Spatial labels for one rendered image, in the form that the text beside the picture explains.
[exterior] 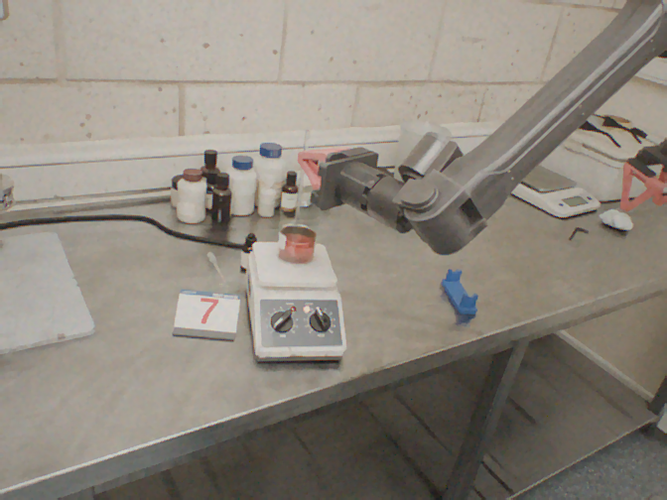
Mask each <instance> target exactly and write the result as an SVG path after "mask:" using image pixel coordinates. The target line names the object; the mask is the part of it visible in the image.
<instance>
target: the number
mask: <svg viewBox="0 0 667 500"><path fill-rule="evenodd" d="M237 304H238V300H233V299H223V298H213V297H203V296H193V295H184V294H182V295H181V301H180V307H179V313H178V319H177V323H187V324H197V325H208V326H218V327H228V328H234V326H235V319H236V311H237Z"/></svg>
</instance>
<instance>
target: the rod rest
mask: <svg viewBox="0 0 667 500"><path fill-rule="evenodd" d="M461 274H462V269H458V270H456V271H455V272H453V271H452V269H448V272H447V276H446V279H442V282H441V284H442V286H443V287H444V289H445V291H446V293H447V294H448V296H449V298H450V299H451V301H452V303H453V305H454V306H455V308H456V310H457V311H458V313H460V314H476V312H477V308H476V306H475V304H476V301H477V298H478V294H473V295H472V296H469V295H468V294H467V291H466V290H465V288H464V287H463V285H462V284H461V282H460V277H461Z"/></svg>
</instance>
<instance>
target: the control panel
mask: <svg viewBox="0 0 667 500"><path fill-rule="evenodd" d="M259 303H260V326H261V345H262V346H263V347H279V346H341V345H342V337H341V328H340V320H339V311H338V302H337V300H273V299H262V300H260V302H259ZM291 307H295V308H296V311H295V312H292V315H291V317H292V319H293V326H292V328H291V329H290V330H289V331H287V332H278V331H276V330H275V329H274V328H273V327H272V325H271V317H272V315H273V314H274V313H276V312H285V311H286V310H290V309H291ZM305 307H309V308H310V310H309V311H308V312H306V311H305V310H304V308H305ZM316 308H320V309H321V310H322V312H324V313H326V314H328V315H329V317H330V318H331V322H332V323H331V326H330V328H329V329H328V330H327V331H325V332H317V331H315V330H313V329H312V328H311V326H310V322H309V320H310V317H311V315H312V314H313V313H314V312H315V310H316Z"/></svg>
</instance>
